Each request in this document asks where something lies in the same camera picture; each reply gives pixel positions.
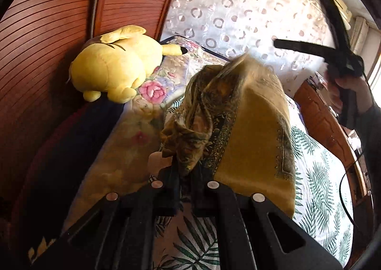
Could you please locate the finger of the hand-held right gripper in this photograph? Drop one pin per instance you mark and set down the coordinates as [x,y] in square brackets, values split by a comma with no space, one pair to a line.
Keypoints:
[303,47]
[335,26]

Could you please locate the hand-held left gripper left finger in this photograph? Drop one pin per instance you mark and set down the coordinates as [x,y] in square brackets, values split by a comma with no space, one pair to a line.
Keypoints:
[172,189]

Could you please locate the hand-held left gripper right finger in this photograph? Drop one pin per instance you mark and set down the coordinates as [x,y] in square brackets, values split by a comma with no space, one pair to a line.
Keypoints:
[202,192]

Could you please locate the brown patterned shirt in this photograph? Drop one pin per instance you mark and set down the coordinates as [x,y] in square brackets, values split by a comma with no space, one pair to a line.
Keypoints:
[253,127]

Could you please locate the person's right forearm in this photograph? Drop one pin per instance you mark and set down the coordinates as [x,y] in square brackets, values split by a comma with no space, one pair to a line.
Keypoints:
[372,136]

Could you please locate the person's right hand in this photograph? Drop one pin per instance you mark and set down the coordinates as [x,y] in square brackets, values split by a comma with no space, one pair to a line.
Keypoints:
[361,91]

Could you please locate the pale window curtain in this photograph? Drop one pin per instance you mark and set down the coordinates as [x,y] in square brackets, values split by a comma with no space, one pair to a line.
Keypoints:
[360,35]

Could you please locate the beige folded garment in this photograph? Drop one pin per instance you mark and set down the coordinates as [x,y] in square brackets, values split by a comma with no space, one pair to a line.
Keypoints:
[159,165]

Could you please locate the long wooden cabinet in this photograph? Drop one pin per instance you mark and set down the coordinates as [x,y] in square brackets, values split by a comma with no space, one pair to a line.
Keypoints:
[318,115]

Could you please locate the floral quilt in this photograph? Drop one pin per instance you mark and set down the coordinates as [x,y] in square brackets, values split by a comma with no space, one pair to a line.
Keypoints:
[89,145]
[134,127]

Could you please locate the sheer circle patterned curtain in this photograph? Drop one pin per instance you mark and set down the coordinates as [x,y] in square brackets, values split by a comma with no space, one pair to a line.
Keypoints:
[232,5]

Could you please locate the leaf print bedsheet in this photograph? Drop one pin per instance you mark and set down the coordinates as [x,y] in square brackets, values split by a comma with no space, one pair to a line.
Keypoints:
[318,174]

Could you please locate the yellow plush toy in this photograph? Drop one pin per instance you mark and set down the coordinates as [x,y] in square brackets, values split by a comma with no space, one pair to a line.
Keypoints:
[113,67]

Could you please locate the wooden slatted wardrobe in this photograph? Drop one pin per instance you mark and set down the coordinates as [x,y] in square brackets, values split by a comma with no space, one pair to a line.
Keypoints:
[59,35]

